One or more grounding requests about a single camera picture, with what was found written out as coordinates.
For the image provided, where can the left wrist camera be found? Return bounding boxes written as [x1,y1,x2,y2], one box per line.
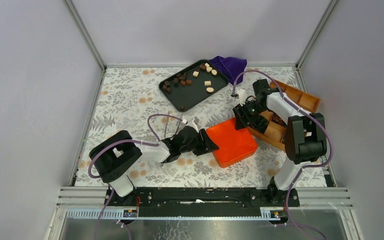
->
[185,117,200,133]

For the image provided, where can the purple cloth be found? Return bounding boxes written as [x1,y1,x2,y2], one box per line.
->
[209,56,248,85]

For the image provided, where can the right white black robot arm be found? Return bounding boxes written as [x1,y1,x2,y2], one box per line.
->
[233,79,328,206]

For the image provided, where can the orange chocolate box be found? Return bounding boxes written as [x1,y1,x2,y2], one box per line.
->
[212,148,257,168]

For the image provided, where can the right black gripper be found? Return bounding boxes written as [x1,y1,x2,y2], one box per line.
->
[232,100,267,132]

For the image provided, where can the orange box lid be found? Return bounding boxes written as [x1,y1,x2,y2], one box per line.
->
[206,117,258,149]

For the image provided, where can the floral table mat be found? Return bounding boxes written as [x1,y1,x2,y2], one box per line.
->
[74,66,327,188]

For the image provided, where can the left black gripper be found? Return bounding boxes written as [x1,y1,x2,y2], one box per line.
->
[179,128,218,157]

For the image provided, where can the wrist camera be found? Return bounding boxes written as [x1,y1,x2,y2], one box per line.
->
[233,88,248,106]
[185,117,200,133]

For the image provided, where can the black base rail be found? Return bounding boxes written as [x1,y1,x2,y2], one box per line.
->
[105,185,300,218]

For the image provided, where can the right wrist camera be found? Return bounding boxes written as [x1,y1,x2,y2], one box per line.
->
[233,88,248,106]

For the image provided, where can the white oval chocolate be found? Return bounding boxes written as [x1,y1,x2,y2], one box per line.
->
[206,87,214,93]

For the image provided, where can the white metal tongs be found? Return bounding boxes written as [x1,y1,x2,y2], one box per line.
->
[163,112,184,139]

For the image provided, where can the black tray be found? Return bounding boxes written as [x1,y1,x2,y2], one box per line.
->
[158,59,229,112]

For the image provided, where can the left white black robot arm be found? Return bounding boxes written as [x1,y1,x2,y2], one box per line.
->
[88,125,219,206]

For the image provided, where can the wooden compartment organizer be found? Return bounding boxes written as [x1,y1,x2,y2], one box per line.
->
[248,81,321,151]

